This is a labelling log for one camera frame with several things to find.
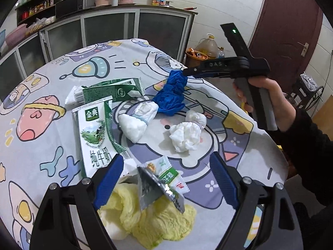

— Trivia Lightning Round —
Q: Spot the white green milk carton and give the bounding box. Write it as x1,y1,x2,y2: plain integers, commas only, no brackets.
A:
72,96,126,178

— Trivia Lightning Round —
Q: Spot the yellow paper towel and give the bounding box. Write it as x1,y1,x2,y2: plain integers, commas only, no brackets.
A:
98,183,196,249

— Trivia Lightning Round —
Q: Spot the silver foil snack wrapper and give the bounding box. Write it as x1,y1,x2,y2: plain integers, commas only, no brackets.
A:
137,156,190,213

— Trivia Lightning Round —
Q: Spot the white tissue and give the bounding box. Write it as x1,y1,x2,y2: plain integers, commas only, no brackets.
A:
118,102,159,143
169,110,207,153

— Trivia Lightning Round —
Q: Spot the blue cloth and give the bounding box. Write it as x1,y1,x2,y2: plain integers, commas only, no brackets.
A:
152,70,188,116

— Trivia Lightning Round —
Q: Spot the person's right forearm black sleeve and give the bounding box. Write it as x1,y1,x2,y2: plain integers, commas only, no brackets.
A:
269,110,332,216

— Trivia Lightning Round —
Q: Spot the grey glass-front kitchen cabinet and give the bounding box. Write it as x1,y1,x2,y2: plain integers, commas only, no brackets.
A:
1,5,196,99

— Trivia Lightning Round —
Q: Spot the person's right hand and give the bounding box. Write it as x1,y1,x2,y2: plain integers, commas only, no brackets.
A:
248,76,296,132

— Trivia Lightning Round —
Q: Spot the small clear water bottle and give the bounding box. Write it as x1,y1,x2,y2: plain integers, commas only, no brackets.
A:
217,47,225,59

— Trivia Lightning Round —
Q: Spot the large cooking oil jug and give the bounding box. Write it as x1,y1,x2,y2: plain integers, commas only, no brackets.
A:
194,33,219,59

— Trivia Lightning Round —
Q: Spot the brown wooden door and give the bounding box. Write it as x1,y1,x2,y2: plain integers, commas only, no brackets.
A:
250,0,323,93

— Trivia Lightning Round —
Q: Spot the dark wooden stool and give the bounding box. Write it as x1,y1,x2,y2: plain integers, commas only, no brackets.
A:
286,73,324,111

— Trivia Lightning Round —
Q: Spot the cartoon printed tablecloth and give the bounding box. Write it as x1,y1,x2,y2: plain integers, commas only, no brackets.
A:
1,39,287,249

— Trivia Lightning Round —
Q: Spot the pink plastic basin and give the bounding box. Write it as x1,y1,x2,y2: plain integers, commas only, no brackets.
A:
5,24,26,48

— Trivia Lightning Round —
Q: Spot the black microwave oven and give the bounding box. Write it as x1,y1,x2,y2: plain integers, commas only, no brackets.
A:
55,0,95,19

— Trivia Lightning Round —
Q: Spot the black spice shelf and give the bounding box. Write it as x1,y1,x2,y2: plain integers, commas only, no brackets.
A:
15,0,61,26

